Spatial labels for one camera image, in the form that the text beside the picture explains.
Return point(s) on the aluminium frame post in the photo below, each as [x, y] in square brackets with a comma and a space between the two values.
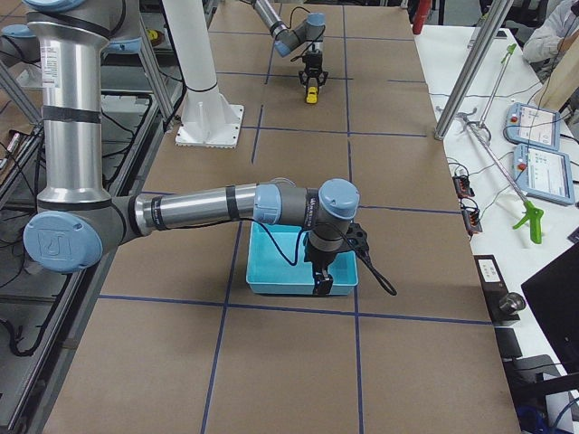
[485, 36]

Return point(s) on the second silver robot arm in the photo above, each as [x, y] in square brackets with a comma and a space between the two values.
[287, 39]

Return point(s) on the black laptop monitor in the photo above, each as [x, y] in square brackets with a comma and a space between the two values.
[552, 295]

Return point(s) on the teal plastic bin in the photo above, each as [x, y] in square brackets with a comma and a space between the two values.
[276, 264]

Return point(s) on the white pillar with base plate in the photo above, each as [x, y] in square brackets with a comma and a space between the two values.
[207, 118]

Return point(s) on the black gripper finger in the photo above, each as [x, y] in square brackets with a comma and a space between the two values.
[323, 282]
[304, 79]
[321, 79]

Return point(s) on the teach pendant tablet lower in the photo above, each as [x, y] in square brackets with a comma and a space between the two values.
[544, 173]

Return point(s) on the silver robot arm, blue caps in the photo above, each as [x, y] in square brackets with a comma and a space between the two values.
[78, 221]

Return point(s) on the yellow beetle toy car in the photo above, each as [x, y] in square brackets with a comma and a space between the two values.
[312, 95]

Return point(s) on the orange black connector module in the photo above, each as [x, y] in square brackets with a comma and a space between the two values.
[462, 186]
[471, 219]

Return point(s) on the black gripper body, second arm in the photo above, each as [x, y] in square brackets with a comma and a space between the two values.
[311, 61]

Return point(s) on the black box with metal knob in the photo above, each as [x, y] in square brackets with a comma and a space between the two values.
[509, 307]

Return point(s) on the silver reacher grabber pole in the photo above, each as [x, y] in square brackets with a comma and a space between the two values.
[482, 134]

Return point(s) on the teach pendant tablet upper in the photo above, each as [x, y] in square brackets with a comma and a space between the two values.
[530, 125]

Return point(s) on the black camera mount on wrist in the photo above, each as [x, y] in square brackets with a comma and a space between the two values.
[357, 238]

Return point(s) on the teach pendant tablet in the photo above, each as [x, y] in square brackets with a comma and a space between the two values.
[530, 125]
[544, 173]

